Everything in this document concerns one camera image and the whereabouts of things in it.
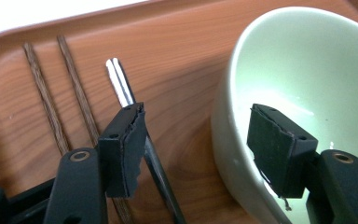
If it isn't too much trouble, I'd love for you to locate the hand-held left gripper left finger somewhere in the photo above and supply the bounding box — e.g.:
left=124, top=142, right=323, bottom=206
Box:
left=42, top=102, right=148, bottom=224

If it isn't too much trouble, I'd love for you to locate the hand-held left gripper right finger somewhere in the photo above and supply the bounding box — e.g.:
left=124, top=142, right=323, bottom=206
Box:
left=246, top=103, right=358, bottom=224

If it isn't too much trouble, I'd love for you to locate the metal spoon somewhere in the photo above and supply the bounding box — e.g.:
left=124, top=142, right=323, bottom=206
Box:
left=104, top=57, right=188, bottom=224

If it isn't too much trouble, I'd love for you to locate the dark wooden chopstick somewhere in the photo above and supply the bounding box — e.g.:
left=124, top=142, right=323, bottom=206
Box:
left=22, top=41, right=72, bottom=156
left=56, top=35, right=135, bottom=224

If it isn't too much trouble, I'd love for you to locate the green ceramic bowl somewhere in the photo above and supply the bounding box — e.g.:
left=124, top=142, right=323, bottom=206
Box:
left=210, top=6, right=358, bottom=224

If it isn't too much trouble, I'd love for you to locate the brown wooden tray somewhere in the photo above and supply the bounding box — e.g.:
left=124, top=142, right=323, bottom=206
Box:
left=0, top=0, right=358, bottom=224

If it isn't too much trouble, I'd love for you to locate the white table mat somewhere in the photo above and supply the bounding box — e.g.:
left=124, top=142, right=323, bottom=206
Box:
left=0, top=0, right=358, bottom=43

